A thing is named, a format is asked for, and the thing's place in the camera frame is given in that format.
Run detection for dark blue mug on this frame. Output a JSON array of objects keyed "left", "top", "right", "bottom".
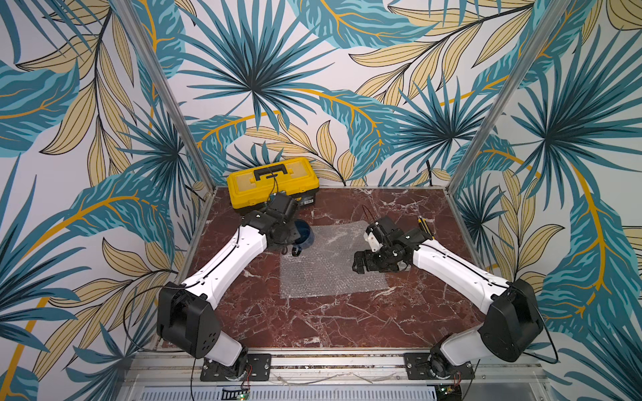
[{"left": 291, "top": 220, "right": 314, "bottom": 257}]

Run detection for clear bubble wrap sheet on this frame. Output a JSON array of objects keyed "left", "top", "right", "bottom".
[{"left": 280, "top": 221, "right": 389, "bottom": 299}]

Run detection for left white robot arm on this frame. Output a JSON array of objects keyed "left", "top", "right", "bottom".
[{"left": 156, "top": 193, "right": 300, "bottom": 371}]

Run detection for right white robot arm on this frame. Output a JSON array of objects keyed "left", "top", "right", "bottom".
[{"left": 352, "top": 224, "right": 544, "bottom": 377}]

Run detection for yellow black toolbox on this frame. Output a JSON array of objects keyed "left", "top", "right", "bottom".
[{"left": 227, "top": 157, "right": 319, "bottom": 212}]

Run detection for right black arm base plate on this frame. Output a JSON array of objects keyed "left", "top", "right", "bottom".
[{"left": 403, "top": 353, "right": 475, "bottom": 381}]

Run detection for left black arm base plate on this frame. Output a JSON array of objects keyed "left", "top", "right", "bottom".
[{"left": 200, "top": 354, "right": 273, "bottom": 384}]

